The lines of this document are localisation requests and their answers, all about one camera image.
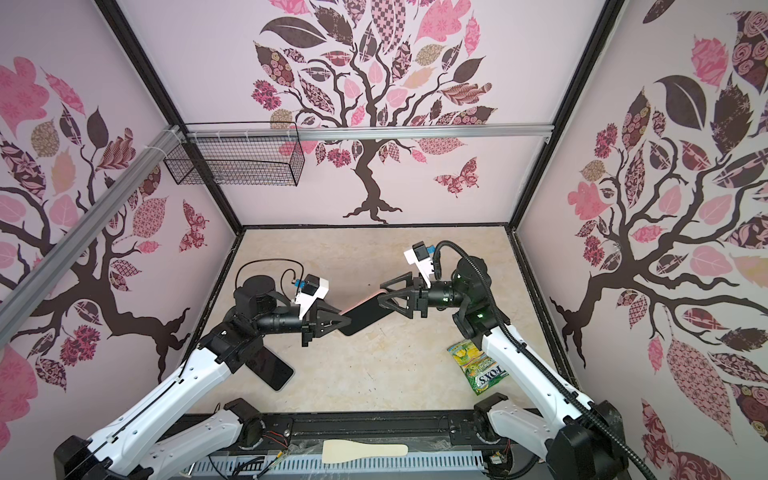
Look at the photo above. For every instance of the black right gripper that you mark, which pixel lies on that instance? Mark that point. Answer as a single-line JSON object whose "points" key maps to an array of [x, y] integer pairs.
{"points": [[417, 295]]}

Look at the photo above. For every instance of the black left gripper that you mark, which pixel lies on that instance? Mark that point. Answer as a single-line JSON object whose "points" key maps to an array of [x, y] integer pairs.
{"points": [[315, 323]]}

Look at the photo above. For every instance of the purple smartphone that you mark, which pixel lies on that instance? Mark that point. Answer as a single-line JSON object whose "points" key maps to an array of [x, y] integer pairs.
{"points": [[363, 317]]}

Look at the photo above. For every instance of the pink phone case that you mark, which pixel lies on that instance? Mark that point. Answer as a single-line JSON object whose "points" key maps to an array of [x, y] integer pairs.
{"points": [[372, 298]]}

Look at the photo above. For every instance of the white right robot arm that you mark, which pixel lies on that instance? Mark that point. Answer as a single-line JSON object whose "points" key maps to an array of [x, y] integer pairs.
{"points": [[575, 437]]}

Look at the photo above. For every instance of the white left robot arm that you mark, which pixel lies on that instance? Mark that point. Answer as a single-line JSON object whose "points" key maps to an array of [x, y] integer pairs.
{"points": [[132, 446]]}

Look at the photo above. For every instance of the black smartphone on table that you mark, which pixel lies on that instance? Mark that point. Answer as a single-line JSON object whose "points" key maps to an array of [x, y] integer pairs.
{"points": [[271, 369]]}

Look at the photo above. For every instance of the green candy bag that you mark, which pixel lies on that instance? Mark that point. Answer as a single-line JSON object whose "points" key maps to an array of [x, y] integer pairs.
{"points": [[481, 372]]}

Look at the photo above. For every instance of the beige wooden spatula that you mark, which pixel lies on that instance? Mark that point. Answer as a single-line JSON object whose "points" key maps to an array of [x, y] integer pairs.
{"points": [[342, 451]]}

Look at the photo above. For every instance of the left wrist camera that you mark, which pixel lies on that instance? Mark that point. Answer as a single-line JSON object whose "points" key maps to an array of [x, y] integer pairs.
{"points": [[309, 289]]}

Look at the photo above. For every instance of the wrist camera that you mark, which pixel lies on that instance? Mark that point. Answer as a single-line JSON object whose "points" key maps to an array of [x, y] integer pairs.
{"points": [[421, 256], [309, 289]]}

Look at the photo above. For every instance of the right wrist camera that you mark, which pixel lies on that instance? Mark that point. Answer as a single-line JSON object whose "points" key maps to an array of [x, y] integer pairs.
{"points": [[421, 256]]}

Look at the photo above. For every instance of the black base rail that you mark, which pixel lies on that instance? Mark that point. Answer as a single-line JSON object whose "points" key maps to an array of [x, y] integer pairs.
{"points": [[283, 434]]}

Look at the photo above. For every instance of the white slotted cable duct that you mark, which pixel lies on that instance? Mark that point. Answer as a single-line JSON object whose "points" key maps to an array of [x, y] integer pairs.
{"points": [[312, 465]]}

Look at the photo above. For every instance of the black wire basket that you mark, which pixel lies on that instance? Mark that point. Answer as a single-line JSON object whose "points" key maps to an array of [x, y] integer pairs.
{"points": [[258, 153]]}

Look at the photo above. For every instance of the aluminium rail back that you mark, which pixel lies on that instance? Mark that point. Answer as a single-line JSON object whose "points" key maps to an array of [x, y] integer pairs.
{"points": [[376, 133]]}

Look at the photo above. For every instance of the aluminium rail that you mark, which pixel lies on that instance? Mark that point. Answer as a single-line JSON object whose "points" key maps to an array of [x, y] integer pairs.
{"points": [[376, 133], [19, 305]]}

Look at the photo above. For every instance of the aluminium rail left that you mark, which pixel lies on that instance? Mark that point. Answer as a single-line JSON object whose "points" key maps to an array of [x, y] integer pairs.
{"points": [[19, 305]]}

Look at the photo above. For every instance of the black vertical frame post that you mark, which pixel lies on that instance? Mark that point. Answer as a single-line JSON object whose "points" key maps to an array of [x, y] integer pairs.
{"points": [[115, 18]]}

